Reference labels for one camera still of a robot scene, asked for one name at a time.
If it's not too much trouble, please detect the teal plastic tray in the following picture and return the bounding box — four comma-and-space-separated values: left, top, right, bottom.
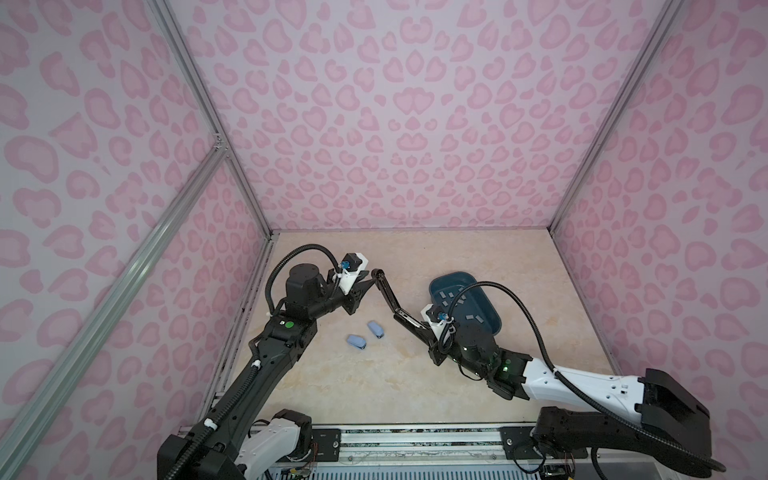
428, 271, 502, 335

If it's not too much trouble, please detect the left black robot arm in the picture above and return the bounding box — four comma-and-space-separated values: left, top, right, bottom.
157, 263, 375, 479

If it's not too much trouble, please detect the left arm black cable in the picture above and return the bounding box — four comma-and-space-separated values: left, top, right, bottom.
264, 243, 342, 316

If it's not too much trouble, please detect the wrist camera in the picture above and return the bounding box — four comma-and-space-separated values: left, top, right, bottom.
336, 252, 368, 295
421, 304, 450, 338

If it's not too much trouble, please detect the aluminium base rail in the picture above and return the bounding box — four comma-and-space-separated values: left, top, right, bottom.
161, 423, 685, 480

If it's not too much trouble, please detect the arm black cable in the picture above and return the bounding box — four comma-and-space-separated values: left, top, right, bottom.
264, 243, 342, 316
443, 280, 556, 373

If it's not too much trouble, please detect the light blue mini stapler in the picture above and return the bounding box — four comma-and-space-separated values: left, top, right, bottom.
346, 335, 367, 350
367, 321, 385, 339

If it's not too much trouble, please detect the aluminium frame strut left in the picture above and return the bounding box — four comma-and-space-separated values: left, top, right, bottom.
1, 142, 230, 479

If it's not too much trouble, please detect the black stapler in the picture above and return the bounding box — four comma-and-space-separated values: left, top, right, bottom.
376, 272, 424, 335

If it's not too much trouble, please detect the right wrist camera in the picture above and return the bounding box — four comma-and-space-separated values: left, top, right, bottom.
421, 304, 450, 338

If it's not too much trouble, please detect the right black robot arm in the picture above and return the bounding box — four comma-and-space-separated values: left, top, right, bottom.
394, 305, 724, 478

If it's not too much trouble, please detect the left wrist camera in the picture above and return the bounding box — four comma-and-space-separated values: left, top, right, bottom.
336, 252, 368, 295

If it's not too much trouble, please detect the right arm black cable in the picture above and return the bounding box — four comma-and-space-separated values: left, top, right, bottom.
443, 280, 556, 373

